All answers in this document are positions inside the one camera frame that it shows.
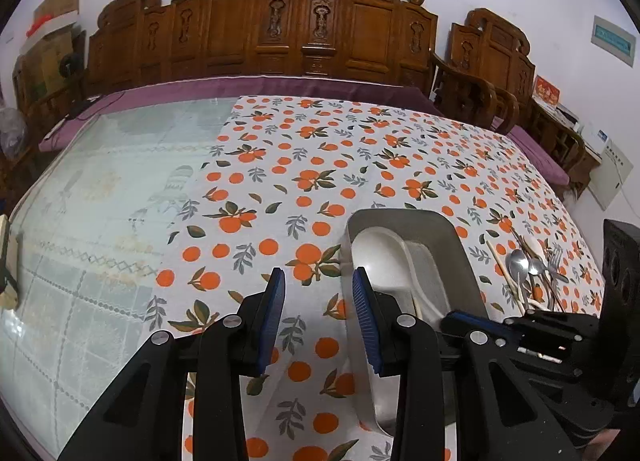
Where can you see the wooden side table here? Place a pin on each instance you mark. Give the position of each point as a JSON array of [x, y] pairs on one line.
[[565, 146]]

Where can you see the stack of cardboard boxes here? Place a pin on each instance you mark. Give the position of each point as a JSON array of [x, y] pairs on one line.
[[50, 41]]

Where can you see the red box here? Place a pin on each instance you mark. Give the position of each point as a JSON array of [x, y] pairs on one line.
[[546, 90]]

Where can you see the metal fork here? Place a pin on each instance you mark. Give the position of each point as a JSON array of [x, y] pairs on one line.
[[556, 266]]

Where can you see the white box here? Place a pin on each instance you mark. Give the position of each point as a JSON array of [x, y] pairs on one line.
[[612, 171]]

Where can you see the orange print tablecloth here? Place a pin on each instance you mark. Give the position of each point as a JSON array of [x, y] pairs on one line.
[[310, 166]]

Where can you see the grey wall panel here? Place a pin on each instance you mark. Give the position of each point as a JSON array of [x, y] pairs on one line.
[[612, 40]]

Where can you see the purple sofa cushion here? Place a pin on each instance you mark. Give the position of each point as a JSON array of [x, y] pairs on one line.
[[210, 88]]

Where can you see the black round fan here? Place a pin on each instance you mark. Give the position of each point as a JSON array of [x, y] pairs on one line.
[[69, 65]]

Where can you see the carved wooden sofa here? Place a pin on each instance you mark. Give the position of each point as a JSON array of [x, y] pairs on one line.
[[280, 26]]

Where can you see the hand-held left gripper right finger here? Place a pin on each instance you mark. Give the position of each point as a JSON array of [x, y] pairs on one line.
[[365, 311]]

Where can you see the carved wooden armchair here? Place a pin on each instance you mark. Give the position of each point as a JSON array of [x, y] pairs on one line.
[[490, 71]]

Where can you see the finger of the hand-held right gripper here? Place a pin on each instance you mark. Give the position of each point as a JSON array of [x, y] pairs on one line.
[[532, 325], [472, 322]]

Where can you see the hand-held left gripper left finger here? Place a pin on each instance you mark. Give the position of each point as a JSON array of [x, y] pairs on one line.
[[272, 311]]

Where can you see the clear plastic bag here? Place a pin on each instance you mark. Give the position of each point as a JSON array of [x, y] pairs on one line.
[[11, 133]]

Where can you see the purple armchair cushion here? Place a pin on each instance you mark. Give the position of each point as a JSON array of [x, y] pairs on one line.
[[537, 153]]

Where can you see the metal tray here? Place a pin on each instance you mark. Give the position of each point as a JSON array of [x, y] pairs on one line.
[[400, 220]]

